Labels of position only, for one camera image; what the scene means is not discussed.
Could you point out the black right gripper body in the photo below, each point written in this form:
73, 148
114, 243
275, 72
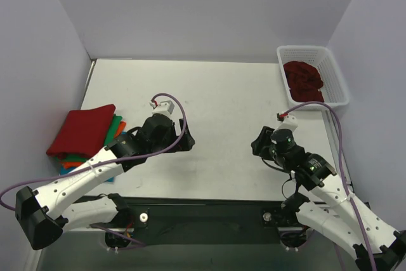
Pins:
260, 143

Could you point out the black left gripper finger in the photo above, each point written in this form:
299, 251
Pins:
183, 147
187, 137

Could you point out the dark red t shirt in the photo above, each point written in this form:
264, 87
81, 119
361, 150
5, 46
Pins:
304, 82

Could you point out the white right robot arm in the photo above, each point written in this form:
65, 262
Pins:
372, 243

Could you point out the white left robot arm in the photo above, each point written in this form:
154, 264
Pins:
46, 212

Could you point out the folded green t shirt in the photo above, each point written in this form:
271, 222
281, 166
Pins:
63, 156

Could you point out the folded red t shirt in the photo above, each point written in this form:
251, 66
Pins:
83, 132

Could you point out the white plastic basket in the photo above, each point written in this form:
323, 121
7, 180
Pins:
334, 91

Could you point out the folded orange t shirt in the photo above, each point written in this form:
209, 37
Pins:
73, 161

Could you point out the folded blue t shirt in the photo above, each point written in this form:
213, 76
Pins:
109, 179

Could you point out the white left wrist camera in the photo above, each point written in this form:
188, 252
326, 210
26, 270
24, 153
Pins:
164, 108

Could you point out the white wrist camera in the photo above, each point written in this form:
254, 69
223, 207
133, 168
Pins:
164, 108
287, 121

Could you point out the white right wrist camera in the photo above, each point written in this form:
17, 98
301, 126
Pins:
287, 121

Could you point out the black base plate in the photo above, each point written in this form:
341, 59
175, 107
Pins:
164, 221

